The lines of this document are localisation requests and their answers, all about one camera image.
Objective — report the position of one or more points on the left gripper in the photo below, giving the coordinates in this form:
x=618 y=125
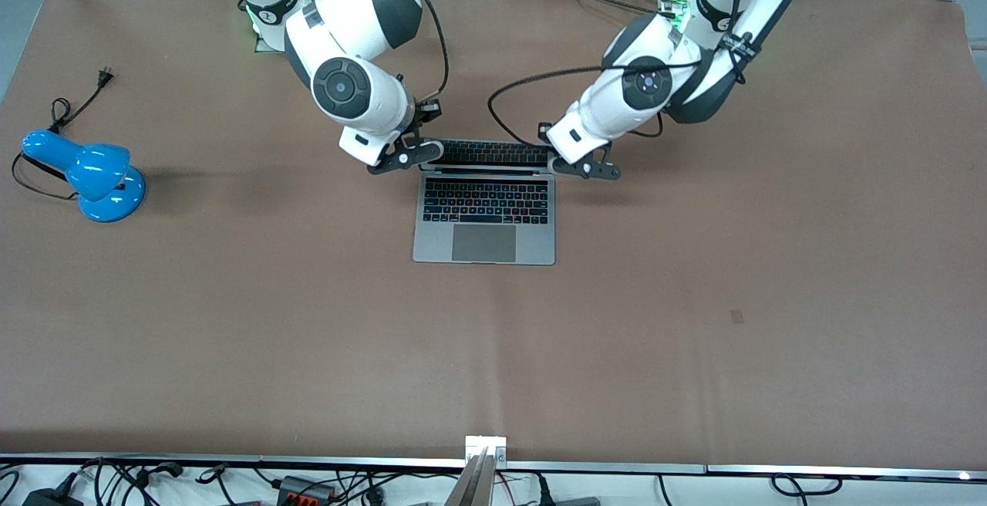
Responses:
x=545 y=134

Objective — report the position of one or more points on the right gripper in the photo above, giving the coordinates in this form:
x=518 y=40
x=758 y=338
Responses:
x=426 y=113

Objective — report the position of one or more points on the silver grey laptop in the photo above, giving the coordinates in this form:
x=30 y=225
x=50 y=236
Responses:
x=483 y=244

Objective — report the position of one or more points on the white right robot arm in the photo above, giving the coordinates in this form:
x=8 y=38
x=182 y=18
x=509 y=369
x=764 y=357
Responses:
x=347 y=28

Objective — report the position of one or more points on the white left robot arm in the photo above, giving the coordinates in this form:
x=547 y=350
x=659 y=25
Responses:
x=694 y=43

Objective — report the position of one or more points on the aluminium profile beam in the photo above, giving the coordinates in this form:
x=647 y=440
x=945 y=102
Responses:
x=476 y=475

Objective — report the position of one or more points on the black power plug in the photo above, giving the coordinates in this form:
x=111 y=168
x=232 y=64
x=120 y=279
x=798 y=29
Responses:
x=567 y=500

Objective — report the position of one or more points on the red black connector block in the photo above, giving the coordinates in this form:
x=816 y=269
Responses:
x=304 y=489

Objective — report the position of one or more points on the black power adapter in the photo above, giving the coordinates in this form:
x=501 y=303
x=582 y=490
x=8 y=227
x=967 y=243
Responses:
x=50 y=497

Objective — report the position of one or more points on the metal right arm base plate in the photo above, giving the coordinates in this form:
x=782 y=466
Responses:
x=266 y=42

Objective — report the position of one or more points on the metal table edge rail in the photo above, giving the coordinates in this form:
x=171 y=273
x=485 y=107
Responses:
x=193 y=460

